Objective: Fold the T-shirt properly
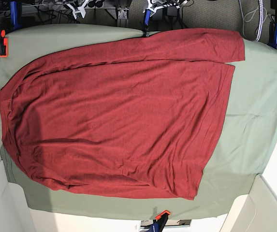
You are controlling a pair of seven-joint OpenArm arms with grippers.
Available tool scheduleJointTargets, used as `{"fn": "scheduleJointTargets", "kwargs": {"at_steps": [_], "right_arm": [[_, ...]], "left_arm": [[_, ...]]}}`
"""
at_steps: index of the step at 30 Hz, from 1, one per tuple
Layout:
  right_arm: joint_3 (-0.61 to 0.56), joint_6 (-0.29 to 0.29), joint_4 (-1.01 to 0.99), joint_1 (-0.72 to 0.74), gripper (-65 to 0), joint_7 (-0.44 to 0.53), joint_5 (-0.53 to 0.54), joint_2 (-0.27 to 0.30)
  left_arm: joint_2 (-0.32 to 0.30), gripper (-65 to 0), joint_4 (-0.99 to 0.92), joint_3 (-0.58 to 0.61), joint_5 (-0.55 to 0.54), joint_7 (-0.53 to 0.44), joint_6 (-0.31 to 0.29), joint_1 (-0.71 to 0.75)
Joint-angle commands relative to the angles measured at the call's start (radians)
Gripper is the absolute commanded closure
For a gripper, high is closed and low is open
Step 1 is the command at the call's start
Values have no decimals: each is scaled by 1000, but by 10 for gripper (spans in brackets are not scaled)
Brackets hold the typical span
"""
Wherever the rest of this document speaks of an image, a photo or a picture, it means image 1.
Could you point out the red long-sleeve T-shirt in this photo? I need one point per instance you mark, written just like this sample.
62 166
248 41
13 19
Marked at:
137 118

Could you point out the blue clamp handle top-left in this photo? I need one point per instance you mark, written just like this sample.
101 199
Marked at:
15 14

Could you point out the aluminium frame bracket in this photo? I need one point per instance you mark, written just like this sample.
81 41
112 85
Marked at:
119 11

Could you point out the white bin right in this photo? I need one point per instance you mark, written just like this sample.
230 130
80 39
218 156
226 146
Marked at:
253 212

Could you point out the blue handled clamp top centre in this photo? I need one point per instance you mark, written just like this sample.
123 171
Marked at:
145 26

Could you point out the orange black clamp far-left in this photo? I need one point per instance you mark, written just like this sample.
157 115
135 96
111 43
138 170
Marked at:
3 44

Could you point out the orange black clamp near edge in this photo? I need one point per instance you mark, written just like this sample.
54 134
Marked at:
159 222

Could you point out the black power adapter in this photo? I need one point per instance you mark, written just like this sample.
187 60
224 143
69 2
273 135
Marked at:
171 11

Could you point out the green table cloth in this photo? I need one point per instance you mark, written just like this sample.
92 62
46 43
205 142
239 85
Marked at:
245 148

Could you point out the white bin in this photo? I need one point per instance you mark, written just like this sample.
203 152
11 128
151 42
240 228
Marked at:
253 212
14 212

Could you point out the white bin left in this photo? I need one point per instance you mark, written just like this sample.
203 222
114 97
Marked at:
14 212

